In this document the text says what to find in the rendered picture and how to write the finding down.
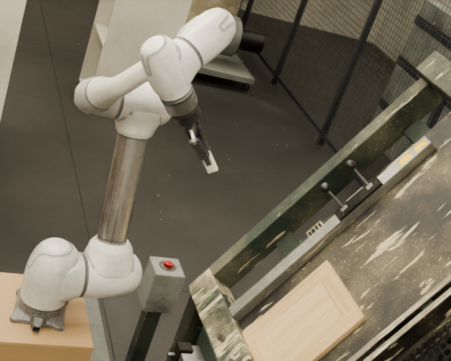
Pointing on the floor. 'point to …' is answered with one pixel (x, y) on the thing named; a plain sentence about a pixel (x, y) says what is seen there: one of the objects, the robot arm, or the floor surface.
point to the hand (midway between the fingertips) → (209, 162)
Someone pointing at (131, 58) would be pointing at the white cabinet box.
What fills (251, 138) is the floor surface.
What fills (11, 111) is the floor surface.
